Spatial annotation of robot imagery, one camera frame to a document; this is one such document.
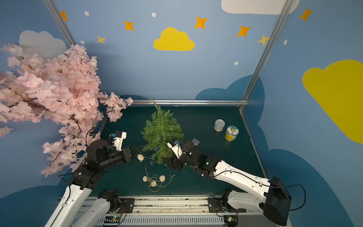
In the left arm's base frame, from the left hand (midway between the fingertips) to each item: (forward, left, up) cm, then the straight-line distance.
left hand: (141, 146), depth 70 cm
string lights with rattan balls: (-11, -6, -24) cm, 27 cm away
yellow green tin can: (+22, -55, -16) cm, 61 cm away
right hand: (-1, -15, -6) cm, 17 cm away
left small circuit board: (-29, +15, -27) cm, 42 cm away
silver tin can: (+31, -48, -20) cm, 61 cm away
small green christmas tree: (+7, -10, +5) cm, 13 cm away
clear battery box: (+18, -30, -25) cm, 43 cm away
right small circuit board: (-27, -48, -27) cm, 61 cm away
